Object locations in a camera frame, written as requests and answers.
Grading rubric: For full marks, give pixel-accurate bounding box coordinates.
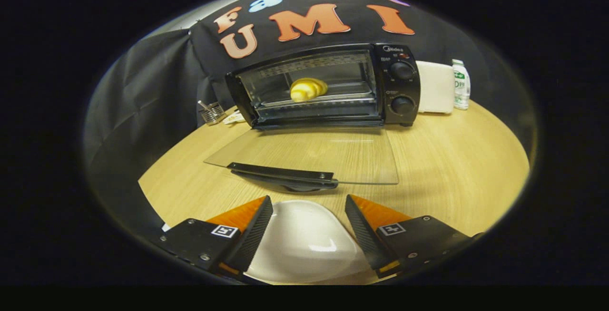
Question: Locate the white rectangular container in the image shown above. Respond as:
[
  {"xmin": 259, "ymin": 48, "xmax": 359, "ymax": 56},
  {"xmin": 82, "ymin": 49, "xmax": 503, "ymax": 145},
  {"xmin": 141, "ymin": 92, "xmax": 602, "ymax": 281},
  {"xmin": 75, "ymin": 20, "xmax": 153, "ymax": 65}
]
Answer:
[{"xmin": 416, "ymin": 60, "xmax": 455, "ymax": 114}]

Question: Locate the black backdrop cloth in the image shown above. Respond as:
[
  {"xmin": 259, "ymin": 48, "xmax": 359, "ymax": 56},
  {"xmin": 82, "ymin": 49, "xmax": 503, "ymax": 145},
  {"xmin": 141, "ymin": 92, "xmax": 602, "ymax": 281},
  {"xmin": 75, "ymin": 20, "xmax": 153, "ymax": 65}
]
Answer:
[{"xmin": 188, "ymin": 0, "xmax": 457, "ymax": 112}]

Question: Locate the black toaster oven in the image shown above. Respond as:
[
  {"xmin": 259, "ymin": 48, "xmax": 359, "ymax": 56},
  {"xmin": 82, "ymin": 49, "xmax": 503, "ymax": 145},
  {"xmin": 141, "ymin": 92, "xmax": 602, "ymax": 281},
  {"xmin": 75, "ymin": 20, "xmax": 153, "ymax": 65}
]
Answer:
[{"xmin": 204, "ymin": 42, "xmax": 422, "ymax": 193}]

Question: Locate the golden croissant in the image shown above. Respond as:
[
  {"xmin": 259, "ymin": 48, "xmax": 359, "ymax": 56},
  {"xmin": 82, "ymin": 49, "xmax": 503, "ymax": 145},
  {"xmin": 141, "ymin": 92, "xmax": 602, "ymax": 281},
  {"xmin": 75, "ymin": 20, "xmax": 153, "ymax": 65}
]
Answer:
[{"xmin": 290, "ymin": 78, "xmax": 329, "ymax": 103}]

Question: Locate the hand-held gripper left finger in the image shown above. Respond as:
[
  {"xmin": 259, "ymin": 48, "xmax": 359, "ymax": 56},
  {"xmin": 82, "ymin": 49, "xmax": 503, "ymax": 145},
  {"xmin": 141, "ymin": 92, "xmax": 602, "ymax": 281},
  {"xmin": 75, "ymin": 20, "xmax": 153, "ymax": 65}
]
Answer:
[{"xmin": 157, "ymin": 195, "xmax": 274, "ymax": 281}]

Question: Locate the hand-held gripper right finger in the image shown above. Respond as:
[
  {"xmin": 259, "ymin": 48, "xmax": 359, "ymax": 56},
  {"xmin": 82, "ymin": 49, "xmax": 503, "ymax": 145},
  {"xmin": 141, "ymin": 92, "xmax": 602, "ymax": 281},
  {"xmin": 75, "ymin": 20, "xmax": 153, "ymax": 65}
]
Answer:
[{"xmin": 345, "ymin": 194, "xmax": 483, "ymax": 278}]

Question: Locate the white bottle with green label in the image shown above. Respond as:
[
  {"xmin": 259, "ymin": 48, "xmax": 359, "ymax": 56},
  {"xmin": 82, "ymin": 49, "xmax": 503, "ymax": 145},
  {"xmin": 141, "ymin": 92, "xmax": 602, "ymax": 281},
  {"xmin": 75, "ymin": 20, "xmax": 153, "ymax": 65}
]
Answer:
[{"xmin": 452, "ymin": 59, "xmax": 471, "ymax": 110}]

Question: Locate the dark grey side curtain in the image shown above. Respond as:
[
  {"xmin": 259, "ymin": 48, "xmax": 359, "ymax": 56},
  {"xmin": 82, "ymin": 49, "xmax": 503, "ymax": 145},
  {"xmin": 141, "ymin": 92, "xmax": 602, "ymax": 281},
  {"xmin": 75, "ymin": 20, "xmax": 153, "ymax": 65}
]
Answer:
[
  {"xmin": 457, "ymin": 21, "xmax": 538, "ymax": 145},
  {"xmin": 83, "ymin": 28, "xmax": 210, "ymax": 235}
]

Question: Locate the metal wire basket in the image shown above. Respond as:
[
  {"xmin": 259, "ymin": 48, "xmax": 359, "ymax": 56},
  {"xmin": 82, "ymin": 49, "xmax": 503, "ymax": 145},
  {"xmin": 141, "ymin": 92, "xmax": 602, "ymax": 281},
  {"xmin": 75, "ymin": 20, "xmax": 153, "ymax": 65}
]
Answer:
[{"xmin": 197, "ymin": 100, "xmax": 226, "ymax": 126}]

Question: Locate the white ceramic plate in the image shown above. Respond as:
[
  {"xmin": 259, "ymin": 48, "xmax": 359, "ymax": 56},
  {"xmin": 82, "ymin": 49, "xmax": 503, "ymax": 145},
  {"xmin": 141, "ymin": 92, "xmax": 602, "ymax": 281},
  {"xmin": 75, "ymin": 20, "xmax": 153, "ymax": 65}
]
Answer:
[{"xmin": 245, "ymin": 200, "xmax": 372, "ymax": 284}]

